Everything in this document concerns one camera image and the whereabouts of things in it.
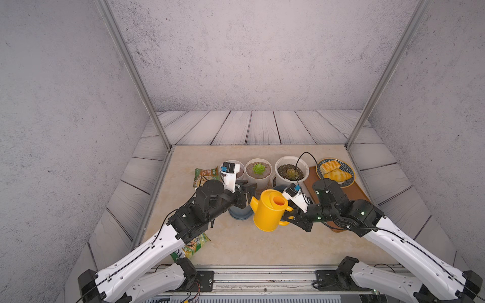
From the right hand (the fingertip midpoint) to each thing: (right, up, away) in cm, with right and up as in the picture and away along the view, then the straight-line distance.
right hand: (287, 216), depth 66 cm
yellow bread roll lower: (+33, +12, +33) cm, 48 cm away
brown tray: (+41, +2, +33) cm, 52 cm away
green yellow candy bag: (-37, -17, +13) cm, 43 cm away
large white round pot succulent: (+8, +14, +29) cm, 33 cm away
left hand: (-11, +11, -1) cm, 15 cm away
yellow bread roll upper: (+30, +16, +38) cm, 51 cm away
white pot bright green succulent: (-8, +14, +27) cm, 32 cm away
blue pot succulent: (-17, -5, +21) cm, 27 cm away
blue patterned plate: (+41, +15, +41) cm, 60 cm away
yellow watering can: (-7, +3, -6) cm, 9 cm away
